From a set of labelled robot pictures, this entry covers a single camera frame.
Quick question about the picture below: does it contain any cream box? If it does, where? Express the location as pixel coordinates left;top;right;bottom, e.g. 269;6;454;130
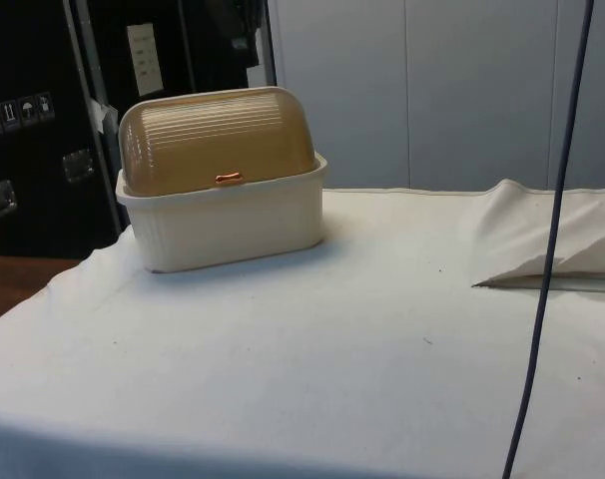
115;152;330;274

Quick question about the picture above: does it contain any black cable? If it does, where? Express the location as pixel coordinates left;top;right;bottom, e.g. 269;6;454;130
501;0;597;479

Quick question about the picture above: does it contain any rounded box lid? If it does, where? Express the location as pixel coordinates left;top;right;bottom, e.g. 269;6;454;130
118;85;319;197

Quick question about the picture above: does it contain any pale locker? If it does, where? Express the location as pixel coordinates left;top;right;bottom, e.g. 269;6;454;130
266;0;408;192
404;0;605;194

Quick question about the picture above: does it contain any black cabinet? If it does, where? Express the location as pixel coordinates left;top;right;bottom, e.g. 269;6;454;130
0;0;278;260

